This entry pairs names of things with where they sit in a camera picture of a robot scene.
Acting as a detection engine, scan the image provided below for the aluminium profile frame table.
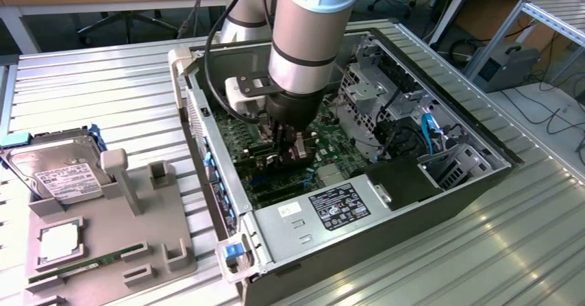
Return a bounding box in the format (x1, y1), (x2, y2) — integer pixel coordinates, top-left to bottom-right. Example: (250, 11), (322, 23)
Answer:
(465, 0), (585, 91)

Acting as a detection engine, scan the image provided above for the silver finned heatsink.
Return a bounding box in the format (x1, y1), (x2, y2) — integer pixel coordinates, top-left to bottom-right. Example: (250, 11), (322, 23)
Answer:
(317, 166), (346, 187)

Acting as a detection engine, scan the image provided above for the blue data wire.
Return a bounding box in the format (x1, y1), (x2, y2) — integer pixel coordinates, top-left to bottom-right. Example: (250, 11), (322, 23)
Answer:
(421, 112), (444, 157)

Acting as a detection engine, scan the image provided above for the black plastic shroud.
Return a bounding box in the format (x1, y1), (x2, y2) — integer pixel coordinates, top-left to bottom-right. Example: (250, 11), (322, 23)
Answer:
(364, 155), (445, 212)

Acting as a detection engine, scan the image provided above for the open black PC case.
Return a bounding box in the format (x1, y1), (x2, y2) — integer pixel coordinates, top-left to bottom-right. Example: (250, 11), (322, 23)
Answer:
(167, 27), (526, 306)

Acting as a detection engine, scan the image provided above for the grey box device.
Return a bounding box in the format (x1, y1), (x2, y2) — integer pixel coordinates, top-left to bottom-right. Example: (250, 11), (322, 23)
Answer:
(474, 44), (544, 94)

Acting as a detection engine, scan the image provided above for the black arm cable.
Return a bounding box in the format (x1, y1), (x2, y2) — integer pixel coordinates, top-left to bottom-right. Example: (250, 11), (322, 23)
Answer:
(203, 0), (269, 125)

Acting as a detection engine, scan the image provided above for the silver hard disk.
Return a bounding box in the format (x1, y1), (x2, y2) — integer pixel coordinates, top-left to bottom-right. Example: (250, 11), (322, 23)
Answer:
(0, 137), (106, 205)

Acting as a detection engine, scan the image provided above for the grey power supply unit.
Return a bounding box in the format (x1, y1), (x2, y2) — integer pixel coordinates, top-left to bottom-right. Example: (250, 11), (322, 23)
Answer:
(253, 174), (396, 265)

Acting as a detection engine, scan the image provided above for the silver CPU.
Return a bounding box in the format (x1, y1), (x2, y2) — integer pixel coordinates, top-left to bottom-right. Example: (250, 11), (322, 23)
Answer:
(38, 222), (80, 263)

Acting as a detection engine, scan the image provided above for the long black expansion slot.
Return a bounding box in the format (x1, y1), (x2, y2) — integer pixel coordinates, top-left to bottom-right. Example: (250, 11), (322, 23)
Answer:
(254, 182), (317, 199)

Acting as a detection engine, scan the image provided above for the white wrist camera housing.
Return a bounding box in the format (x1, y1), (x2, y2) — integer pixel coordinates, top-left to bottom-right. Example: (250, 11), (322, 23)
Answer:
(223, 75), (281, 123)

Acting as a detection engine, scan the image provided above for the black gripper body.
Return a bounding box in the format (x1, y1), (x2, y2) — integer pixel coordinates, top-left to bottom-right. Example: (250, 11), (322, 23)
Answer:
(263, 92), (325, 132)

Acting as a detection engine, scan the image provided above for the black wire bundle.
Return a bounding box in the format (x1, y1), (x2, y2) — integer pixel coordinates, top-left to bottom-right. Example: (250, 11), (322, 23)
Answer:
(373, 117), (429, 160)

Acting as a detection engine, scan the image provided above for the blue case latch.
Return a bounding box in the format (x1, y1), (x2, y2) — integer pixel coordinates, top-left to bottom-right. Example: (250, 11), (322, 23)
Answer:
(222, 243), (245, 265)

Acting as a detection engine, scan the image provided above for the blue card retainer strip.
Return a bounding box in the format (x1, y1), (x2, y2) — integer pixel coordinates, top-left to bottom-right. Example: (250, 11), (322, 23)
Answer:
(203, 151), (239, 227)

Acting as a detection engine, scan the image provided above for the empty metal disk bay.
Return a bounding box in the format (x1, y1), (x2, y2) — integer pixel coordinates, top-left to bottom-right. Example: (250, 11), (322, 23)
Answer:
(418, 144), (514, 191)

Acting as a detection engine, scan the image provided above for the perforated metal drive cage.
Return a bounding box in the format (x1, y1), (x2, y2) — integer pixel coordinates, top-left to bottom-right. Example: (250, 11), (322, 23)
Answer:
(337, 61), (413, 156)

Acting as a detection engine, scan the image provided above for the blue disk carrier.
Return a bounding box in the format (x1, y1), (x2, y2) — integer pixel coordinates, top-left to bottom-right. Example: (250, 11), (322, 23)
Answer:
(0, 123), (110, 170)

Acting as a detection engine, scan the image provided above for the black office chair base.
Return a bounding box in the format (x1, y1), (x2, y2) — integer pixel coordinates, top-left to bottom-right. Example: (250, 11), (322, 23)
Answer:
(75, 10), (181, 45)

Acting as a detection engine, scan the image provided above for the green RAM stick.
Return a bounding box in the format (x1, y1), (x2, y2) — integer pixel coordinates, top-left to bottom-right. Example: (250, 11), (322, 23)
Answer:
(26, 243), (143, 285)

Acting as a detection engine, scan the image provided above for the grey parts rack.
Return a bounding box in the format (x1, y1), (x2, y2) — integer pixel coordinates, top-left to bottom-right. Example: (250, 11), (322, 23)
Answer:
(20, 148), (201, 306)

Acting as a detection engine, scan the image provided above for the green motherboard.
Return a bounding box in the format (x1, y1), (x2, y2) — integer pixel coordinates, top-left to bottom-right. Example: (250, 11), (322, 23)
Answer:
(214, 109), (373, 210)

